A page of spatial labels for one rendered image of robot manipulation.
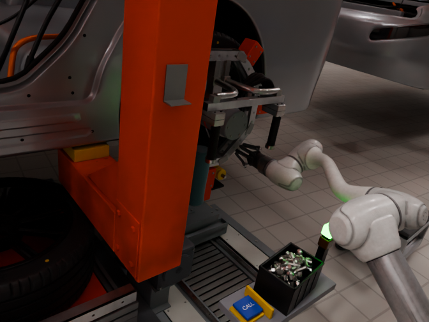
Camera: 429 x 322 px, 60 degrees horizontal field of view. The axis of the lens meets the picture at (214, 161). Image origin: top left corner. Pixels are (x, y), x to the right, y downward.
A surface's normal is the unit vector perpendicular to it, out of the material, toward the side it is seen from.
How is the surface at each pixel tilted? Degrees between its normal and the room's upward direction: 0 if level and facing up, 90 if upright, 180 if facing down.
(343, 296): 0
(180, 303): 0
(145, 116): 90
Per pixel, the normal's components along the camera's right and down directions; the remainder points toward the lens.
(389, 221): 0.48, -0.39
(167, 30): 0.62, 0.43
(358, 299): 0.14, -0.89
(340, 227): -0.90, 0.07
